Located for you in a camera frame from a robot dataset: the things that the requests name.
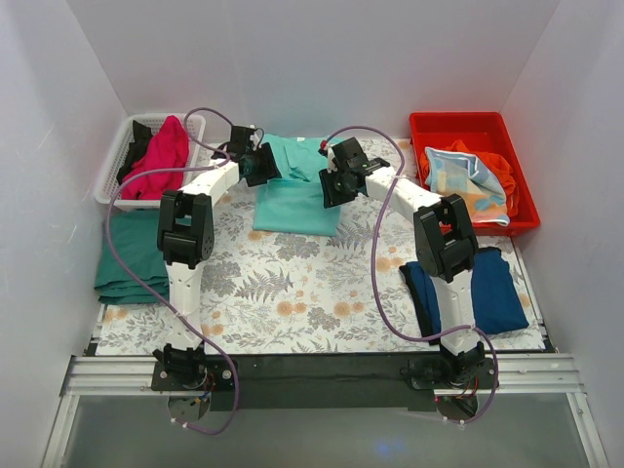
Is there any turquoise t shirt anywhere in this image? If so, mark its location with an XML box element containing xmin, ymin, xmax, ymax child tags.
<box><xmin>253</xmin><ymin>134</ymin><xmax>340</xmax><ymax>237</ymax></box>

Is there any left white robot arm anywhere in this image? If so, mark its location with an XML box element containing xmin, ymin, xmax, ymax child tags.
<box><xmin>154</xmin><ymin>126</ymin><xmax>280</xmax><ymax>390</ymax></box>

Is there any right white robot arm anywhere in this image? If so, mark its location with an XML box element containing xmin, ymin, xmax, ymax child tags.
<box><xmin>319</xmin><ymin>137</ymin><xmax>485</xmax><ymax>388</ymax></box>

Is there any magenta shirt in basket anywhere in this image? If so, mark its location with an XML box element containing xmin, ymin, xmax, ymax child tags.
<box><xmin>121</xmin><ymin>115</ymin><xmax>189</xmax><ymax>200</ymax></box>

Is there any patterned light blue shirt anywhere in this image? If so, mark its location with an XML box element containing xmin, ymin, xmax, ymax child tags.
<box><xmin>425</xmin><ymin>146</ymin><xmax>510</xmax><ymax>226</ymax></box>

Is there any black garment in basket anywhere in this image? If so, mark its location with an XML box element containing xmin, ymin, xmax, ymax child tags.
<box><xmin>116</xmin><ymin>120</ymin><xmax>153</xmax><ymax>184</ymax></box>

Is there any floral table mat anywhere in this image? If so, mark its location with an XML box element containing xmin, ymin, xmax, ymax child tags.
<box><xmin>95</xmin><ymin>138</ymin><xmax>546</xmax><ymax>356</ymax></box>

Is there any red plastic bin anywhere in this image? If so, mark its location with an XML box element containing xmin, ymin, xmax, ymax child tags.
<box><xmin>409</xmin><ymin>112</ymin><xmax>540</xmax><ymax>237</ymax></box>

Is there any folded dark green shirt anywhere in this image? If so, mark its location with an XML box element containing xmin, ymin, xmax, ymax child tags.
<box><xmin>94</xmin><ymin>210</ymin><xmax>169</xmax><ymax>305</ymax></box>

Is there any orange shirt in bin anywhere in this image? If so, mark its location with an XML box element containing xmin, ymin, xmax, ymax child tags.
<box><xmin>417</xmin><ymin>139</ymin><xmax>520</xmax><ymax>220</ymax></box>

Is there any white plastic basket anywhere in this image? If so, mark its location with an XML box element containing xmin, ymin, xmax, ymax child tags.
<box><xmin>94</xmin><ymin>113</ymin><xmax>206</xmax><ymax>205</ymax></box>

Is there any folded navy blue shirt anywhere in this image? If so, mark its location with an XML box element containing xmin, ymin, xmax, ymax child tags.
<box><xmin>399</xmin><ymin>247</ymin><xmax>528</xmax><ymax>336</ymax></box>

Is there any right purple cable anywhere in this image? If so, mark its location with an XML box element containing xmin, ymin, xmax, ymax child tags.
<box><xmin>318</xmin><ymin>125</ymin><xmax>500</xmax><ymax>431</ymax></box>

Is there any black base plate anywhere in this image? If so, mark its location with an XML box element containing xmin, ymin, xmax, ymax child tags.
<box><xmin>150</xmin><ymin>352</ymin><xmax>494</xmax><ymax>411</ymax></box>

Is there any aluminium mounting rail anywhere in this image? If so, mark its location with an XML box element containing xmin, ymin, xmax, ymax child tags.
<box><xmin>41</xmin><ymin>353</ymin><xmax>608</xmax><ymax>467</ymax></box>

